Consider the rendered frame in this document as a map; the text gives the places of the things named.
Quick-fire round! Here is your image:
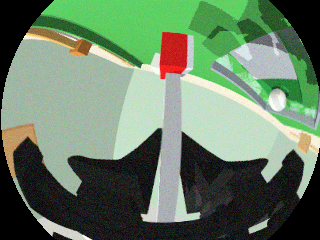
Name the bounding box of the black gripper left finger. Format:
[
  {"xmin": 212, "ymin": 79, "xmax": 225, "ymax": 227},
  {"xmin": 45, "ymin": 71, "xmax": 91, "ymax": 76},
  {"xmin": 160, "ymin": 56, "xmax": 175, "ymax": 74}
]
[{"xmin": 67, "ymin": 128, "xmax": 161, "ymax": 215}]

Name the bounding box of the white ball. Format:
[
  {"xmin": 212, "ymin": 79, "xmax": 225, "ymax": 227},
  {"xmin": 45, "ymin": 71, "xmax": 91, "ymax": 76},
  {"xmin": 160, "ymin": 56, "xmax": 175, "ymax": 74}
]
[{"xmin": 269, "ymin": 88, "xmax": 287, "ymax": 111}]

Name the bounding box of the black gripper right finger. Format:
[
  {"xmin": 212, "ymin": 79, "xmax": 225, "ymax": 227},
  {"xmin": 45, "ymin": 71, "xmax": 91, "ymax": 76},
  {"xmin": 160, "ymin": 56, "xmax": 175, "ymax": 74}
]
[{"xmin": 180, "ymin": 131, "xmax": 268, "ymax": 213}]

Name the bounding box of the green flat mat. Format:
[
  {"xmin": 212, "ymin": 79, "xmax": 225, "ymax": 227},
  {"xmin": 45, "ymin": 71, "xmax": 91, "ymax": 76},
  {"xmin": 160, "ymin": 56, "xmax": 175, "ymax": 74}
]
[{"xmin": 39, "ymin": 0, "xmax": 317, "ymax": 111}]

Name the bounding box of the tan cube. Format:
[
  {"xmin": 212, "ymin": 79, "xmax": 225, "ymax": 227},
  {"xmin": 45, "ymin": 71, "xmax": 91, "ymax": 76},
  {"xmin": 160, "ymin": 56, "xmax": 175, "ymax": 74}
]
[{"xmin": 297, "ymin": 132, "xmax": 312, "ymax": 155}]

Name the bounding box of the white cube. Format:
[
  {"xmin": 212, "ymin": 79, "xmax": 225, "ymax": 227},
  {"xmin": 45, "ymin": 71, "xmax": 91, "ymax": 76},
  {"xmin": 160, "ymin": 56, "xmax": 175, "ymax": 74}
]
[{"xmin": 149, "ymin": 53, "xmax": 160, "ymax": 75}]

